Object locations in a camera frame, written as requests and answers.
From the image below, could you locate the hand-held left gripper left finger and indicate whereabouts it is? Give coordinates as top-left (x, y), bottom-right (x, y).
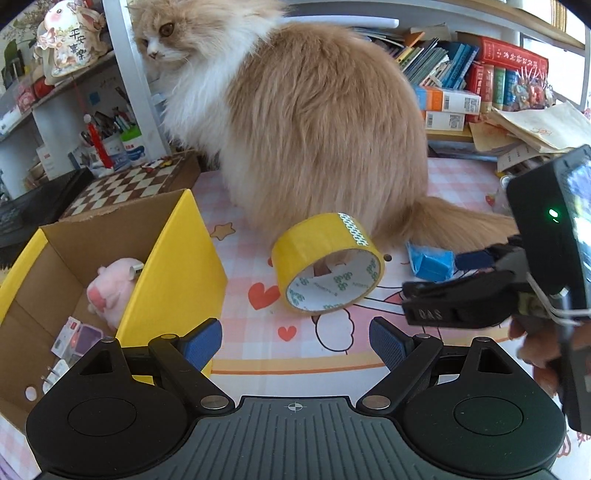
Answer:
top-left (90, 318), bottom-right (236, 415)

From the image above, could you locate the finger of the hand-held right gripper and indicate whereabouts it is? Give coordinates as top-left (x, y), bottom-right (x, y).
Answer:
top-left (455, 235), bottom-right (525, 273)
top-left (402, 270), bottom-right (527, 328)

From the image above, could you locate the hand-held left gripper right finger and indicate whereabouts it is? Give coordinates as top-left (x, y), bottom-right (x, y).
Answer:
top-left (356, 316), bottom-right (509, 414)

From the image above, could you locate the blue packet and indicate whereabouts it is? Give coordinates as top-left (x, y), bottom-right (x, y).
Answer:
top-left (406, 242), bottom-right (456, 282)

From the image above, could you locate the yellow cardboard box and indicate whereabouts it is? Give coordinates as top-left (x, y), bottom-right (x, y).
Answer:
top-left (0, 188), bottom-right (228, 435)

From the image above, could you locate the pink plush pig toy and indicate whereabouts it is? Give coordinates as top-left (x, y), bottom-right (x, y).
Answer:
top-left (86, 258), bottom-right (146, 330)

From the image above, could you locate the green purple toy truck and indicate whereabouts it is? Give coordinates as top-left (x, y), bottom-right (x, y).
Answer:
top-left (69, 323), bottom-right (116, 360)

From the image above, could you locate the yellow tape roll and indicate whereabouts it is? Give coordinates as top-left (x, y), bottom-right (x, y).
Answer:
top-left (270, 212), bottom-right (386, 316)

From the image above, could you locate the small white red-label box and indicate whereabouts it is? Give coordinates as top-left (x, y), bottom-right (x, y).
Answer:
top-left (51, 316), bottom-right (83, 359)

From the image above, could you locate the small white plug charger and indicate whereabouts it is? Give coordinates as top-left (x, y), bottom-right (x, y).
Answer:
top-left (41, 360), bottom-right (71, 394)

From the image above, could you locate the desktop with pink checked cloth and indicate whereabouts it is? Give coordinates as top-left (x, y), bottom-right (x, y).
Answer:
top-left (0, 154), bottom-right (591, 480)

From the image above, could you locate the person's right hand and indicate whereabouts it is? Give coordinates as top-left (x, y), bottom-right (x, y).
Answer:
top-left (508, 318), bottom-right (568, 403)

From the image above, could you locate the pink printed desk mat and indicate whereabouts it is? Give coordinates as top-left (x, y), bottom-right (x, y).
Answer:
top-left (189, 157), bottom-right (591, 462)

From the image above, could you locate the pile of papers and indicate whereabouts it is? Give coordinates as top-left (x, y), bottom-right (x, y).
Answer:
top-left (471, 102), bottom-right (591, 177)

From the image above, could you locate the orange white carton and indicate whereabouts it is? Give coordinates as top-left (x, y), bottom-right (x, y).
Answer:
top-left (416, 85), bottom-right (482, 113)
top-left (422, 111), bottom-right (467, 133)

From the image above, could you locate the bunch of wrapped candies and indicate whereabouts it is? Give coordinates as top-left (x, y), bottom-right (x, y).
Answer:
top-left (508, 67), bottom-right (555, 112)

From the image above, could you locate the wooden chessboard box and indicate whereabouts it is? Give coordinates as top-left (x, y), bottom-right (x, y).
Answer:
top-left (60, 152), bottom-right (202, 223)

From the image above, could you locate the row of red dictionaries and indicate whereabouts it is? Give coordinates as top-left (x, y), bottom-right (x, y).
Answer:
top-left (464, 36), bottom-right (550, 112)

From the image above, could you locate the orange white cat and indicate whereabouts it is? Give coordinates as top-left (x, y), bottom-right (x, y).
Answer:
top-left (127, 0), bottom-right (520, 260)

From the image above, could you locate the row of colourful books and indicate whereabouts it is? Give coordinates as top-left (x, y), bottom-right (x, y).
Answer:
top-left (355, 27), bottom-right (481, 91)

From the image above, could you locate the white jar green lid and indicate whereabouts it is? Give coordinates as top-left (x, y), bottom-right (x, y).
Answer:
top-left (121, 127), bottom-right (148, 167)

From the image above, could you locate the black electronic keyboard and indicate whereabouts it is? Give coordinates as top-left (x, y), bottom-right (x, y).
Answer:
top-left (0, 168), bottom-right (94, 269)

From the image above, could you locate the pen holder with pens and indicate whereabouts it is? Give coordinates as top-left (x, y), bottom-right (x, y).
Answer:
top-left (79, 105), bottom-right (139, 179)

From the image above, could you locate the red tassel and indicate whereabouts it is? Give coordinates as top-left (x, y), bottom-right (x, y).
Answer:
top-left (76, 78), bottom-right (114, 169)

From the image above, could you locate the white bookshelf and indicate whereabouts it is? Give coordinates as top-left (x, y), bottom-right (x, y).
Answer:
top-left (0, 0), bottom-right (591, 160)

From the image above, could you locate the rabbit hanging ornament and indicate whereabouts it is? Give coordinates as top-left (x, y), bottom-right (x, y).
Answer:
top-left (34, 0), bottom-right (114, 86)

